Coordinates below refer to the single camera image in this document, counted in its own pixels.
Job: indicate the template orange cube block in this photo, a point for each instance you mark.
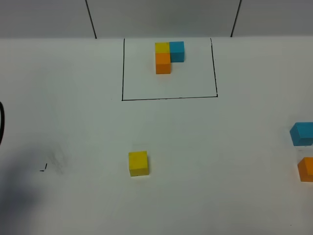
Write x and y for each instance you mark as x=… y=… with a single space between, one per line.
x=163 y=63

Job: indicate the loose blue cube block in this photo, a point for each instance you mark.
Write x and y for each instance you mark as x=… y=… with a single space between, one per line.
x=302 y=134

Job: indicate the template blue cube block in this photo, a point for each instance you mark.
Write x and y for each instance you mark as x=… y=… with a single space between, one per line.
x=177 y=52

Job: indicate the template yellow cube block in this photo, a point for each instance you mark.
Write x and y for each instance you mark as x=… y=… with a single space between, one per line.
x=163 y=47

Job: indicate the loose yellow cube block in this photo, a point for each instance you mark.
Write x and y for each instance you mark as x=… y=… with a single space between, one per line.
x=138 y=163

